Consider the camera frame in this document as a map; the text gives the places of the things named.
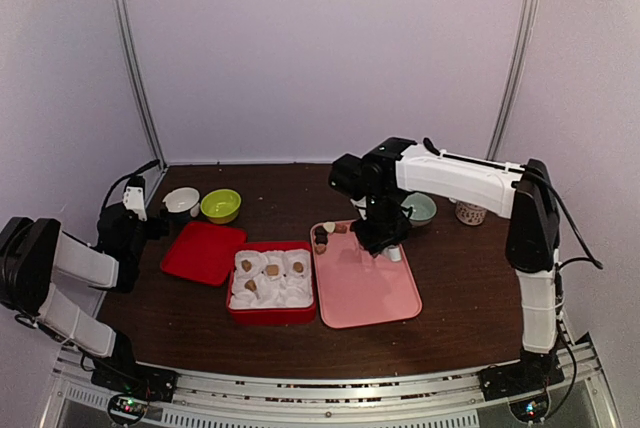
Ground pink plastic tray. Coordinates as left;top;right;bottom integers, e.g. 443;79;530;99
312;220;423;329

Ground aluminium frame post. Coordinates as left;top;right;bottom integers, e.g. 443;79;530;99
486;0;540;160
113;0;167;170

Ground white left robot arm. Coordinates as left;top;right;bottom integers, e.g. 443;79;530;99
1;172;169;392

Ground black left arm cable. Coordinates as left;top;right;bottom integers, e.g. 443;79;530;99
99;158;164;219

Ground aluminium frame post left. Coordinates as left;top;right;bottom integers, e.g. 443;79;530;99
113;0;167;170

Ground white ceramic bowl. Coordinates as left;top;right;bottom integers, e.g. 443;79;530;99
162;187;200;219

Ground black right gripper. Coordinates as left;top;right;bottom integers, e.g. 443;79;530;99
352;190;413;255

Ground white heart chocolate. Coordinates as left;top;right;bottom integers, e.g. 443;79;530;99
322;222;336;233

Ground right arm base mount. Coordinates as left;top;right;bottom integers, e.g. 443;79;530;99
478;363;565;401

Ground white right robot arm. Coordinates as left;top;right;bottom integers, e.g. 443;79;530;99
328;137;560;390

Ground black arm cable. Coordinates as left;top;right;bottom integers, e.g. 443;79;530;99
99;158;164;219
524;167;605;270

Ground green plastic bowl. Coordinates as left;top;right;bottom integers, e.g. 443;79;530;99
200;189;242;225

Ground aluminium front rail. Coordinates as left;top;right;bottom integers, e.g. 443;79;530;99
36;342;622;427

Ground white floral mug yellow inside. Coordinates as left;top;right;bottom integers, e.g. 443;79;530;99
455;201;487;227

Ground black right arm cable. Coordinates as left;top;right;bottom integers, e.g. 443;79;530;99
524;167;605;270

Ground dark chocolate tray left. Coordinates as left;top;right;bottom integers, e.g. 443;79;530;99
314;226;328;245

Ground red tin box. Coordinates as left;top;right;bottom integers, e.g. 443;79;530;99
226;241;317;326

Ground light blue ceramic bowl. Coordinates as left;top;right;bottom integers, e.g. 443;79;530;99
401;192;437;227

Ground red tin lid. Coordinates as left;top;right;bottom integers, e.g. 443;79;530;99
160;221;247;287

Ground brown chocolate stack left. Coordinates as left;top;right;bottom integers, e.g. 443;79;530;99
314;244;327;255

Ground aluminium frame post right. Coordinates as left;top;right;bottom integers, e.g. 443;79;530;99
486;0;540;160

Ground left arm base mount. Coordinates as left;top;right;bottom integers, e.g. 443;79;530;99
91;365;178;402

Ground white paper liner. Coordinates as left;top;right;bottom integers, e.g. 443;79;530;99
228;249;314;311

